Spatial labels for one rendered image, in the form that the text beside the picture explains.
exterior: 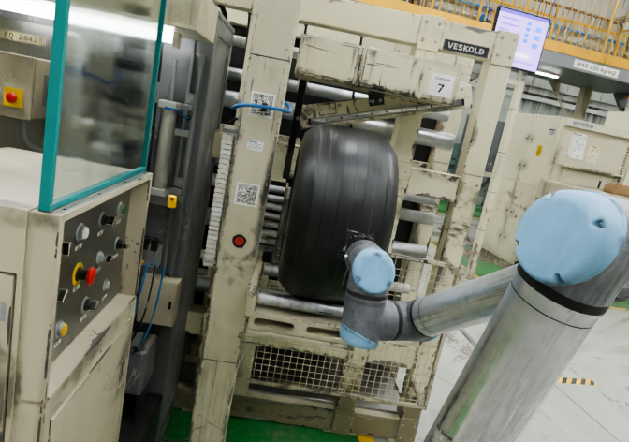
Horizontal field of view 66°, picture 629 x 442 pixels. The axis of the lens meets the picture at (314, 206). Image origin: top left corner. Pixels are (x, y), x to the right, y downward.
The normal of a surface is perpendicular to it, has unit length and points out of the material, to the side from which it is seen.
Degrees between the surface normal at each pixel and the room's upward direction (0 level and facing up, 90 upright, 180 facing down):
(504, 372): 96
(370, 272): 78
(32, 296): 90
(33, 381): 90
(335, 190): 67
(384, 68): 90
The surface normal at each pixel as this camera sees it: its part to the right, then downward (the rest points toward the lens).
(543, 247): -0.86, -0.23
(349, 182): 0.13, -0.33
